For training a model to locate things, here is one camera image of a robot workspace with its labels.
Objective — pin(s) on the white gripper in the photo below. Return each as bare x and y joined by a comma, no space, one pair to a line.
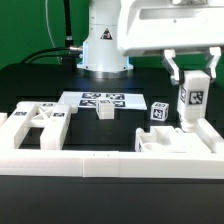
148,26

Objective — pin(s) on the white chair seat part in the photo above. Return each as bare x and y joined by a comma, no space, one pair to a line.
167,139

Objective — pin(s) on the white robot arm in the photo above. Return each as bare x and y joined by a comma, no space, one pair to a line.
100,52

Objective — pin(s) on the white chair back part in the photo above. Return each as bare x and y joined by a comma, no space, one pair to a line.
53,118

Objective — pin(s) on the white tag sheet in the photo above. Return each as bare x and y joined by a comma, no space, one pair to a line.
91,100

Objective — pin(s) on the white U-shaped obstacle frame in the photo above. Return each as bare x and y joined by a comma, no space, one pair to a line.
30,160

